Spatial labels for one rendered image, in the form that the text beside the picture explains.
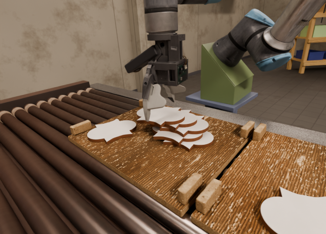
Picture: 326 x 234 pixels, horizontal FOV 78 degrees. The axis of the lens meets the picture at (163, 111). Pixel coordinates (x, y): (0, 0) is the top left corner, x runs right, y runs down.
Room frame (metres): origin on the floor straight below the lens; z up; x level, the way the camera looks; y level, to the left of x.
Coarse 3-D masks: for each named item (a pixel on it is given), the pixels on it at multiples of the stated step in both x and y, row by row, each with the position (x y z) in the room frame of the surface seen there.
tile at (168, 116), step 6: (162, 108) 0.55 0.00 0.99; (168, 108) 0.55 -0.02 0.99; (174, 108) 0.54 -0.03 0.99; (180, 108) 0.55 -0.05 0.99; (138, 114) 0.51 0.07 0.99; (150, 114) 0.51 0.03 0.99; (156, 114) 0.51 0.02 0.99; (162, 114) 0.50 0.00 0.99; (168, 114) 0.50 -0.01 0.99; (174, 114) 0.50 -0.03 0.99; (180, 114) 0.50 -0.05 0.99; (138, 120) 0.48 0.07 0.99; (144, 120) 0.48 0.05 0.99; (150, 120) 0.47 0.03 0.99; (156, 120) 0.47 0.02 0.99; (162, 120) 0.47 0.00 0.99; (168, 120) 0.46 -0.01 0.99; (174, 120) 0.46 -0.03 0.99; (180, 120) 0.47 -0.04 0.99; (162, 126) 0.45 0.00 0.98
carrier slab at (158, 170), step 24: (120, 120) 0.60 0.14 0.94; (216, 120) 0.56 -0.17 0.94; (96, 144) 0.46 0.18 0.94; (120, 144) 0.45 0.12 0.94; (144, 144) 0.44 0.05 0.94; (216, 144) 0.42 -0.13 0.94; (240, 144) 0.42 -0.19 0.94; (120, 168) 0.35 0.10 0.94; (144, 168) 0.35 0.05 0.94; (168, 168) 0.34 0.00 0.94; (192, 168) 0.34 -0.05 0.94; (216, 168) 0.33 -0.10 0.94; (168, 192) 0.28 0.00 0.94
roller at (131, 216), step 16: (0, 112) 0.78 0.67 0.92; (16, 128) 0.63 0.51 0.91; (32, 144) 0.52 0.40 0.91; (48, 144) 0.50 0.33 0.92; (48, 160) 0.44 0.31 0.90; (64, 160) 0.42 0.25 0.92; (64, 176) 0.38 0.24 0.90; (80, 176) 0.35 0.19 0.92; (96, 192) 0.31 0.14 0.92; (112, 192) 0.30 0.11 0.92; (112, 208) 0.27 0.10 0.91; (128, 208) 0.26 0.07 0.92; (128, 224) 0.23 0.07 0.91; (144, 224) 0.23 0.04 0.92; (160, 224) 0.23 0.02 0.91
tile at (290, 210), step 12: (288, 192) 0.25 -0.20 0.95; (264, 204) 0.23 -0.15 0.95; (276, 204) 0.23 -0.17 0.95; (288, 204) 0.23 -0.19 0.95; (300, 204) 0.22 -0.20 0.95; (312, 204) 0.22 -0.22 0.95; (324, 204) 0.22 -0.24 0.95; (264, 216) 0.21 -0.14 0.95; (276, 216) 0.21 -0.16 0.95; (288, 216) 0.21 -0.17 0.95; (300, 216) 0.20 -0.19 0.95; (312, 216) 0.20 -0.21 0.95; (324, 216) 0.20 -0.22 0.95; (276, 228) 0.19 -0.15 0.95; (288, 228) 0.19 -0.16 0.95; (300, 228) 0.19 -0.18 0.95; (312, 228) 0.19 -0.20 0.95; (324, 228) 0.18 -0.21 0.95
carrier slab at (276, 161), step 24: (264, 144) 0.41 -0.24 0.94; (288, 144) 0.40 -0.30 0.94; (312, 144) 0.40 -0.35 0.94; (240, 168) 0.33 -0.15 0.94; (264, 168) 0.33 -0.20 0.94; (288, 168) 0.32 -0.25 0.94; (312, 168) 0.32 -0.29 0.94; (240, 192) 0.27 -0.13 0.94; (264, 192) 0.26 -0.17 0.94; (312, 192) 0.26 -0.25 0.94; (192, 216) 0.22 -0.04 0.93; (216, 216) 0.22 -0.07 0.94; (240, 216) 0.22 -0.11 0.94
